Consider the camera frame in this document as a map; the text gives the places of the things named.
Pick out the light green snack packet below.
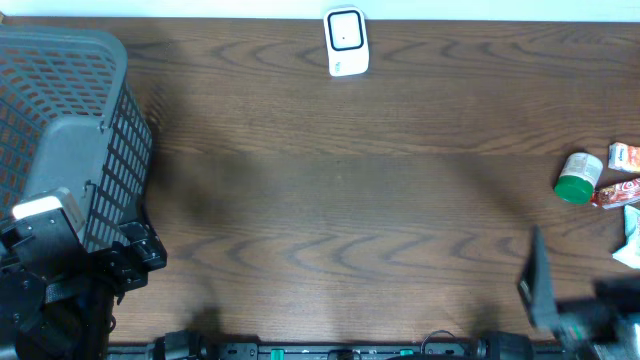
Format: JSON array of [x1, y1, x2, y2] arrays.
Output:
[[612, 205, 640, 270]]

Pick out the red Top chocolate bar wrapper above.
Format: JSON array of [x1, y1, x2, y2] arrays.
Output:
[[591, 178, 640, 209]]

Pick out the green lid jar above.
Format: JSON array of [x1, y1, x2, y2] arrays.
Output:
[[554, 152, 603, 205]]

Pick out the small orange box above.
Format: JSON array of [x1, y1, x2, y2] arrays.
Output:
[[608, 142, 640, 173]]

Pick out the white barcode scanner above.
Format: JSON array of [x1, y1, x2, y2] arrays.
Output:
[[323, 6, 370, 77]]

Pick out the grey plastic basket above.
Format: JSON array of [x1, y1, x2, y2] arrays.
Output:
[[1, 26, 152, 252]]

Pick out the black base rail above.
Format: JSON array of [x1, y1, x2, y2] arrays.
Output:
[[106, 330, 568, 360]]

